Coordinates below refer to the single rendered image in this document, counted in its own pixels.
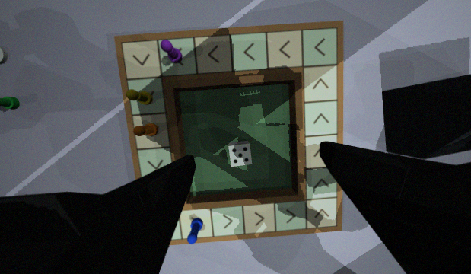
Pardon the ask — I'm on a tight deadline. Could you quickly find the purple pawn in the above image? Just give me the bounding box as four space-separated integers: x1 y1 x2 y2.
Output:
161 40 183 63

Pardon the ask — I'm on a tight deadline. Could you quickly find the orange-brown game pawn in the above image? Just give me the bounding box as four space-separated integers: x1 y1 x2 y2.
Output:
134 123 158 136

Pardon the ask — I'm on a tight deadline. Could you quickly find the blue pawn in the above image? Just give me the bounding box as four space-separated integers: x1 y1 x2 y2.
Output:
187 218 203 244

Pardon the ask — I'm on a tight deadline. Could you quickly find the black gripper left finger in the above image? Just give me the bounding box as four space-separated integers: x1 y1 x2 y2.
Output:
0 155 196 274

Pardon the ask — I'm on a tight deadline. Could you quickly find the grey die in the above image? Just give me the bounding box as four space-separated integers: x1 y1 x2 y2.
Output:
228 141 252 167

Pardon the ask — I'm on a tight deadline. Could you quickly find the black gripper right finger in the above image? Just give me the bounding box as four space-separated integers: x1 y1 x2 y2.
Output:
320 141 471 274

